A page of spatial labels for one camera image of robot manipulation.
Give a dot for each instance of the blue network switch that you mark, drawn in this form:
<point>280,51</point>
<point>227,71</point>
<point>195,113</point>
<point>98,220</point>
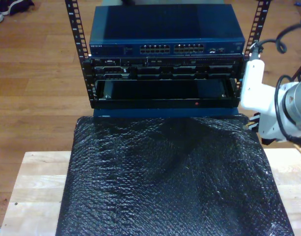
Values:
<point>165,24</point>

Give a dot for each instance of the black tray with red light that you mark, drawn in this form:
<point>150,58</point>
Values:
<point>165,98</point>

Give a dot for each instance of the black perforated rack post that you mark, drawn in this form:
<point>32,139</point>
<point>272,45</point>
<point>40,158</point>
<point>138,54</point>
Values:
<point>257,24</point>
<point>77,32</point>

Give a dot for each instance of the dark shoe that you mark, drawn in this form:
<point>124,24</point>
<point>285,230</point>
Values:
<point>17,6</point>

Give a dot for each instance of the blue flat rack unit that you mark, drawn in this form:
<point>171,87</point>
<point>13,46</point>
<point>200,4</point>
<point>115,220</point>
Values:
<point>165,113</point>

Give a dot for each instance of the black bubble mat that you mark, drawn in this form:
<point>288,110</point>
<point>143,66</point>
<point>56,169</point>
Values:
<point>165,177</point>

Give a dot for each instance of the black rack server unit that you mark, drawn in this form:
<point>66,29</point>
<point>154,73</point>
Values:
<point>165,67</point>

